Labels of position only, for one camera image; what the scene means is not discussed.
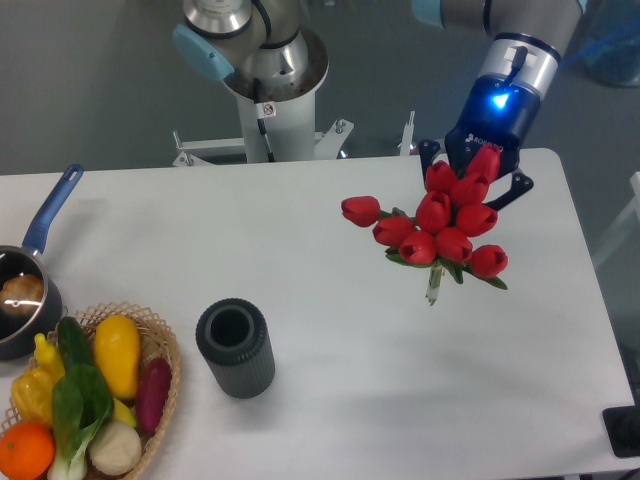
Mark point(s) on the green bok choy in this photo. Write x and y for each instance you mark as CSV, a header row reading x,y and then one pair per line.
x,y
81,404

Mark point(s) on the yellow banana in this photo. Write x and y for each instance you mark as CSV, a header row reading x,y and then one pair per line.
x,y
123,413

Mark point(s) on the small yellow pepper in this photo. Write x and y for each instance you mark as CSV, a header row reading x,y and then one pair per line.
x,y
48,357

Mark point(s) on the blue translucent container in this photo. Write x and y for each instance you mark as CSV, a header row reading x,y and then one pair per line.
x,y
610,48

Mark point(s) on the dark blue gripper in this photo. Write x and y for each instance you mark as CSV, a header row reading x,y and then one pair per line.
x,y
500,109

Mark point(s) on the blue handled saucepan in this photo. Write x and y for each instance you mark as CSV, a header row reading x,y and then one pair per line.
x,y
17,332

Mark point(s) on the red tulip bouquet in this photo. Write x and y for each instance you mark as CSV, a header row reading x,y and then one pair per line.
x,y
439,235

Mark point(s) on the yellow bell pepper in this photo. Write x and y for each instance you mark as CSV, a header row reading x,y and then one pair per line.
x,y
32,396

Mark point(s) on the black device at table edge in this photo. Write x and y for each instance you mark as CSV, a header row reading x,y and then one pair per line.
x,y
622,426

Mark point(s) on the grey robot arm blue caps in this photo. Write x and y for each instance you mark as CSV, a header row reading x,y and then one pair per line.
x,y
239,28

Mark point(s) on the beige garlic bulb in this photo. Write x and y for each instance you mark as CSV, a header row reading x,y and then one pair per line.
x,y
116,449

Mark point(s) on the yellow squash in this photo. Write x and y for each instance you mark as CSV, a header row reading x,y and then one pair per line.
x,y
117,351

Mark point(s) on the purple eggplant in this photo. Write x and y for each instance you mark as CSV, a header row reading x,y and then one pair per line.
x,y
152,393

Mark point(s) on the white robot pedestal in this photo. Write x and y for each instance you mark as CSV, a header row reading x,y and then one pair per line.
x,y
275,92

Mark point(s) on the orange fruit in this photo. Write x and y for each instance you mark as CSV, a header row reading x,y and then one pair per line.
x,y
27,450

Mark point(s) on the dark grey ribbed vase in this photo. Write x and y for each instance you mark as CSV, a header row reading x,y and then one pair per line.
x,y
233,337

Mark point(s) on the brown bread roll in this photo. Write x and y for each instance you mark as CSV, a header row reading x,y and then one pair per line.
x,y
22,295

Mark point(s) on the green cucumber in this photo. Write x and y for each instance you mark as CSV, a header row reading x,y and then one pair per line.
x,y
72,344

